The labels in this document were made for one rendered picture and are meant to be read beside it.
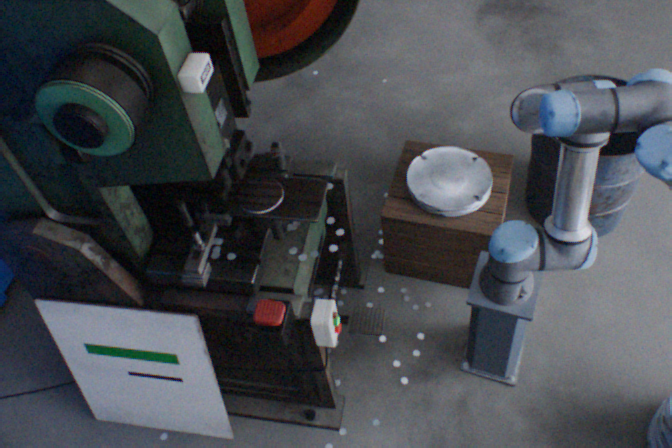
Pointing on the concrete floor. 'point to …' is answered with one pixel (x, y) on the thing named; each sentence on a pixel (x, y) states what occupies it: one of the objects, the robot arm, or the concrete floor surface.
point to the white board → (139, 365)
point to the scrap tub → (605, 211)
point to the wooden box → (440, 225)
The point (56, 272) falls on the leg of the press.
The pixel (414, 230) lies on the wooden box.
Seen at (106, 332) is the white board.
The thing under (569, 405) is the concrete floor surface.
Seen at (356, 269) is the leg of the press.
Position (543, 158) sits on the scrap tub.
